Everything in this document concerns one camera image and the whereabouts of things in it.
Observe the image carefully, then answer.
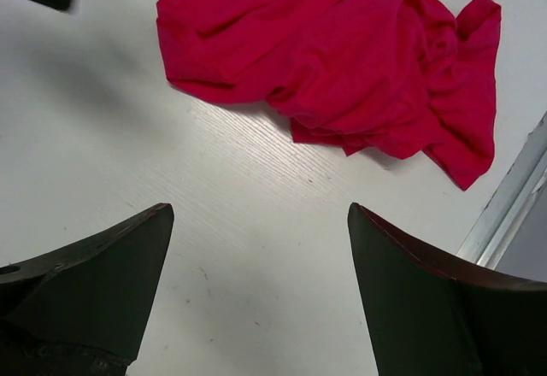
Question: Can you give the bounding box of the red t shirt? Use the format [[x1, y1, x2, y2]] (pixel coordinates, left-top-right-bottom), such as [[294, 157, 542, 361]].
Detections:
[[156, 0, 502, 190]]

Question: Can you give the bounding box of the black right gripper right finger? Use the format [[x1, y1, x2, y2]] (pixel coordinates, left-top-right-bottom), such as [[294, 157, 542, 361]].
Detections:
[[347, 203, 546, 376]]

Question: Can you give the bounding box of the aluminium table edge rail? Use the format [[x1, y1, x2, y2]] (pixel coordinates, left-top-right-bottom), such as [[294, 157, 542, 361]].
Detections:
[[456, 118, 546, 269]]

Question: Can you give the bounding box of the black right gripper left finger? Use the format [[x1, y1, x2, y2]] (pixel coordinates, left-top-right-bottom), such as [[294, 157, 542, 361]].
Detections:
[[1, 203, 174, 375]]

